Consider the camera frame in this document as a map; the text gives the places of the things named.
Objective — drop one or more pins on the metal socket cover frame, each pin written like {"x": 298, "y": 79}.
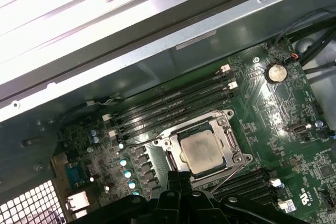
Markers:
{"x": 175, "y": 145}

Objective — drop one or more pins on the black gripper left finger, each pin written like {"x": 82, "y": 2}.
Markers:
{"x": 168, "y": 208}

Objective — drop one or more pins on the black grey PC case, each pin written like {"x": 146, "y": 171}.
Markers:
{"x": 210, "y": 37}

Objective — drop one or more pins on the green motherboard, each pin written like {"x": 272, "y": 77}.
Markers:
{"x": 262, "y": 119}

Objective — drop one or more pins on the metal CPU locking lever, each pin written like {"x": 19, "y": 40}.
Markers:
{"x": 227, "y": 177}

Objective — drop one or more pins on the silver port connector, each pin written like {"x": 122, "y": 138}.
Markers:
{"x": 78, "y": 201}

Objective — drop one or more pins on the black RAM slot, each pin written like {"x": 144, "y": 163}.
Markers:
{"x": 252, "y": 185}
{"x": 265, "y": 201}
{"x": 168, "y": 93}
{"x": 173, "y": 118}
{"x": 170, "y": 102}
{"x": 249, "y": 176}
{"x": 173, "y": 110}
{"x": 257, "y": 193}

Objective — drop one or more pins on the metal CPU socket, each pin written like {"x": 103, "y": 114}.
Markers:
{"x": 165, "y": 143}

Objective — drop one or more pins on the round coin cell battery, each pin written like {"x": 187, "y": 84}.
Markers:
{"x": 275, "y": 73}

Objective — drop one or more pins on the silver square CPU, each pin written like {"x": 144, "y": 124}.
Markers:
{"x": 202, "y": 153}

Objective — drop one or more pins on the silver onboard USB port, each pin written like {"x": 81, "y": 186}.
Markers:
{"x": 298, "y": 129}

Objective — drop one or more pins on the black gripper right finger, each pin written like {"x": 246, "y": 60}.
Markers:
{"x": 199, "y": 208}

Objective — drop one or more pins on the blue port connector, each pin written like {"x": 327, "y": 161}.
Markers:
{"x": 74, "y": 174}

